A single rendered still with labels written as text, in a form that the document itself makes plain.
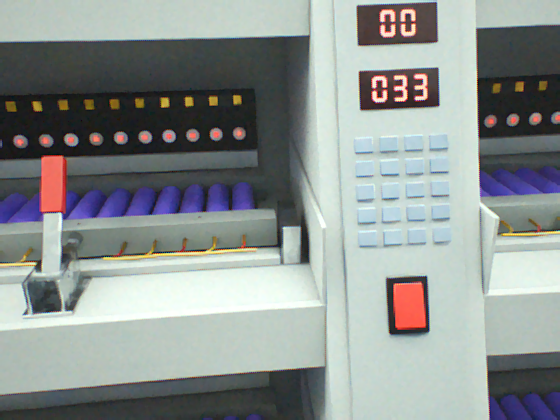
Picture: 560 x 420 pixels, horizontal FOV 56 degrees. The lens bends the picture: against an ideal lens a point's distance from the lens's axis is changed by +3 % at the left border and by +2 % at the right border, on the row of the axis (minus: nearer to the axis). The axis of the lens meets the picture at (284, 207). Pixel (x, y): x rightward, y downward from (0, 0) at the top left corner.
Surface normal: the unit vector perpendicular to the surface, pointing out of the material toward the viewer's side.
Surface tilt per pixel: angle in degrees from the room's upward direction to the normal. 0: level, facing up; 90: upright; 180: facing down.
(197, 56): 90
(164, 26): 110
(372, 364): 90
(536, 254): 20
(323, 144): 90
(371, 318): 90
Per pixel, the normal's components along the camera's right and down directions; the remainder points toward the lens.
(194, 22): 0.08, 0.38
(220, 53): 0.07, 0.05
